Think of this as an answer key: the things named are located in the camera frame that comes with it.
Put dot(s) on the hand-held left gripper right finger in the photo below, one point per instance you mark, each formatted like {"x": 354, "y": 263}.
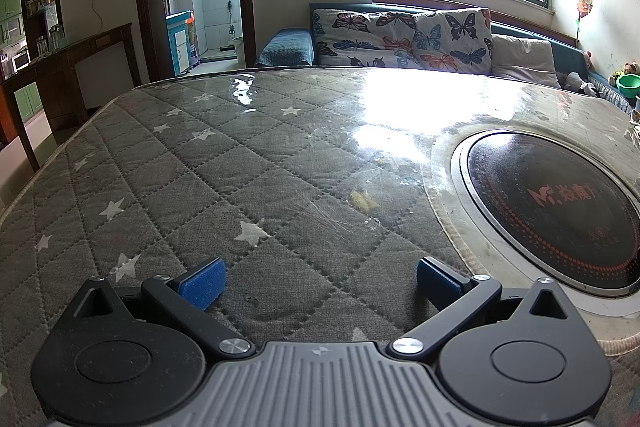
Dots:
{"x": 434, "y": 279}

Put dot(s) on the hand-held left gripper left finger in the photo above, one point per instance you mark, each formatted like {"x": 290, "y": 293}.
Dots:
{"x": 202, "y": 283}

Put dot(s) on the round black induction cooker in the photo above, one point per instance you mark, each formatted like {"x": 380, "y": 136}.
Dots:
{"x": 550, "y": 217}

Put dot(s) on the white bucket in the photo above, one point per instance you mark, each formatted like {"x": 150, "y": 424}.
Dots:
{"x": 239, "y": 49}

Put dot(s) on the beige pillow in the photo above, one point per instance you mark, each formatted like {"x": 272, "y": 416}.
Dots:
{"x": 525, "y": 59}

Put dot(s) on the blue and white cabinet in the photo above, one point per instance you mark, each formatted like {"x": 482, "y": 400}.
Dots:
{"x": 180, "y": 42}

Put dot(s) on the grey stuffed toy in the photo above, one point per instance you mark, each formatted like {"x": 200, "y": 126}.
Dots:
{"x": 580, "y": 83}

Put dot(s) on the butterfly print cushion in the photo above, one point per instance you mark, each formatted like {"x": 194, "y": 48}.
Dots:
{"x": 400, "y": 37}

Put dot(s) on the dark wooden sideboard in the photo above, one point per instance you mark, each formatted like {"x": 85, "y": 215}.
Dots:
{"x": 100, "y": 57}

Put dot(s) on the teal sofa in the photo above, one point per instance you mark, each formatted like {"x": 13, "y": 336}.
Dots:
{"x": 530, "y": 36}

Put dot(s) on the green plastic bowl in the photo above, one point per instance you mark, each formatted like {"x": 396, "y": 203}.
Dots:
{"x": 629, "y": 86}

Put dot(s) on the glass jar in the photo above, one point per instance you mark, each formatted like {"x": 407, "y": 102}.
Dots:
{"x": 57, "y": 38}

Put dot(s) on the white microwave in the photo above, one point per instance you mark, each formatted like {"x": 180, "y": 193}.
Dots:
{"x": 21, "y": 61}

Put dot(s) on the toy flower on stick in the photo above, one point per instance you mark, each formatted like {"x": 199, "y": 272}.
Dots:
{"x": 585, "y": 5}

